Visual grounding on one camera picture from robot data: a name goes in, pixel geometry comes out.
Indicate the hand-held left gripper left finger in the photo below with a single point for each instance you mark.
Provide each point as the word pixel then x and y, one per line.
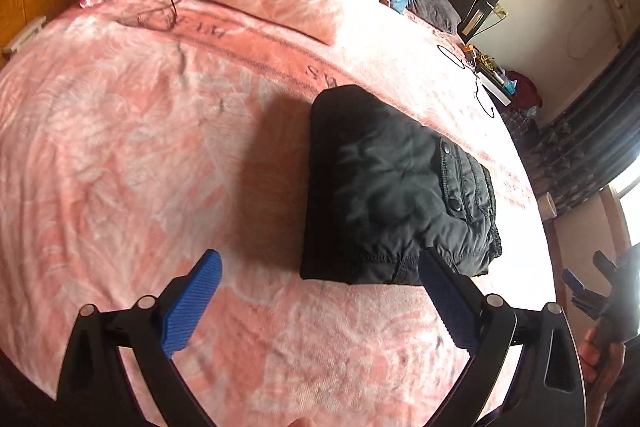
pixel 192 302

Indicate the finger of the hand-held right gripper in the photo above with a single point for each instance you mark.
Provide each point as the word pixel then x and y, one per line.
pixel 572 281
pixel 605 263

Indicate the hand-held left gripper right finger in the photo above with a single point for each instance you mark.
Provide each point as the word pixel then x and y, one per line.
pixel 450 302

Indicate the black jacket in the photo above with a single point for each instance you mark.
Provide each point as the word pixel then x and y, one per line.
pixel 380 177

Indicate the person's right forearm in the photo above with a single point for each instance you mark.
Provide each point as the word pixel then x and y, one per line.
pixel 622 387

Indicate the person's right hand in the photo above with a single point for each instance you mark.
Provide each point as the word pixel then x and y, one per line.
pixel 597 354

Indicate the bright window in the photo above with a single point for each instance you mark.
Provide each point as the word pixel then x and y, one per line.
pixel 630 212

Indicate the small white container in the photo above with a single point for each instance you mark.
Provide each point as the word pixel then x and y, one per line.
pixel 548 207

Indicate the dark patterned curtain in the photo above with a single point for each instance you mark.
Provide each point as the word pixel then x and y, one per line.
pixel 580 132

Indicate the pink patterned fleece blanket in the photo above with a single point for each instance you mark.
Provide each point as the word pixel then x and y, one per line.
pixel 150 147

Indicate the dark red bag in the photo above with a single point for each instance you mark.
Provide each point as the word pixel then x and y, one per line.
pixel 526 88

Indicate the cluttered white nightstand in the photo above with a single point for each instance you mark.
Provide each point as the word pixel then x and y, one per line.
pixel 492 82

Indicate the thin-framed eyeglasses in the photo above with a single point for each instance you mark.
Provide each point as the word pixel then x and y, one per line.
pixel 172 7

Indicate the dark grey pillow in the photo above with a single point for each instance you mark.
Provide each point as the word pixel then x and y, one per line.
pixel 432 2

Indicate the white flat bar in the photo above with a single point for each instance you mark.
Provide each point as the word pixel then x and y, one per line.
pixel 22 38

